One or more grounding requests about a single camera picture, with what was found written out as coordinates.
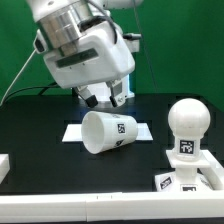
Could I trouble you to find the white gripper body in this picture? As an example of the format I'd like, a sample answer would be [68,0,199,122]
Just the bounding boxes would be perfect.
[44,24,135,89]

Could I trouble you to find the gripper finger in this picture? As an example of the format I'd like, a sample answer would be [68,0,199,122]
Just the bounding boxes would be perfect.
[74,86,98,108]
[106,79,125,107]

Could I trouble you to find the white lamp shade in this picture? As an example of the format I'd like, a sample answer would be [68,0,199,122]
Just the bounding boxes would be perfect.
[81,111,138,154]

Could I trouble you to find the white lamp bulb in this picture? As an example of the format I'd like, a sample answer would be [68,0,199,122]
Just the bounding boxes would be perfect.
[168,98,210,161]

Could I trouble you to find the white lamp base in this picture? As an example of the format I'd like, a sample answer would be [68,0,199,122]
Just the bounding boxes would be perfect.
[155,150,224,192]

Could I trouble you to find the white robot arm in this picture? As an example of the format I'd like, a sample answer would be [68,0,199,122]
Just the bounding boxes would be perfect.
[26,0,143,107]

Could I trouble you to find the white flat plate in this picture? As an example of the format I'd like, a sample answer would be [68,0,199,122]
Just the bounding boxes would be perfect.
[62,123,153,142]

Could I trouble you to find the black cables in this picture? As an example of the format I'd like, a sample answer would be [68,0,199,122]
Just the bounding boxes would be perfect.
[6,81,59,101]

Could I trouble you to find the white cable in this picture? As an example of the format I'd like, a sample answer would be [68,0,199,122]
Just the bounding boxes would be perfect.
[0,48,38,106]

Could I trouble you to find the white left wall bar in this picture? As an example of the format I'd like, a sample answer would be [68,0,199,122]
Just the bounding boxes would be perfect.
[0,154,10,184]

